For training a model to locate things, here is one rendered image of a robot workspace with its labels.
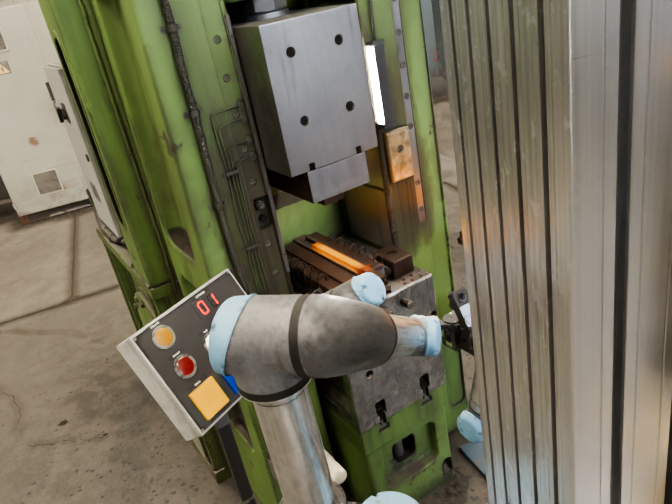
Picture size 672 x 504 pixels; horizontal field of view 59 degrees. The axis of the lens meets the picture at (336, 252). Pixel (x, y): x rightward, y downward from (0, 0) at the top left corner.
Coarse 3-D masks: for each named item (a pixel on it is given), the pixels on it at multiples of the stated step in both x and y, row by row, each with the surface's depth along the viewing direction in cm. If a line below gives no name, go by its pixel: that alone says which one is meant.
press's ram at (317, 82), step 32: (256, 32) 150; (288, 32) 153; (320, 32) 158; (352, 32) 163; (256, 64) 157; (288, 64) 155; (320, 64) 160; (352, 64) 165; (256, 96) 164; (288, 96) 158; (320, 96) 163; (352, 96) 168; (256, 128) 173; (288, 128) 160; (320, 128) 166; (352, 128) 171; (288, 160) 163; (320, 160) 168
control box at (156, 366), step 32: (224, 288) 156; (160, 320) 141; (192, 320) 146; (128, 352) 138; (160, 352) 138; (192, 352) 143; (160, 384) 136; (192, 384) 140; (224, 384) 146; (192, 416) 137
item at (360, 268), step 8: (320, 248) 207; (328, 248) 205; (336, 256) 199; (344, 256) 198; (344, 264) 194; (352, 264) 191; (360, 264) 190; (368, 264) 188; (360, 272) 185; (376, 272) 182; (384, 280) 180
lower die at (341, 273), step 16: (320, 240) 217; (288, 256) 212; (304, 256) 207; (320, 256) 205; (352, 256) 200; (304, 272) 199; (320, 272) 196; (336, 272) 192; (352, 272) 189; (384, 272) 193
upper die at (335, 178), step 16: (352, 160) 174; (272, 176) 189; (288, 176) 179; (304, 176) 169; (320, 176) 170; (336, 176) 173; (352, 176) 176; (368, 176) 179; (288, 192) 183; (304, 192) 173; (320, 192) 171; (336, 192) 174
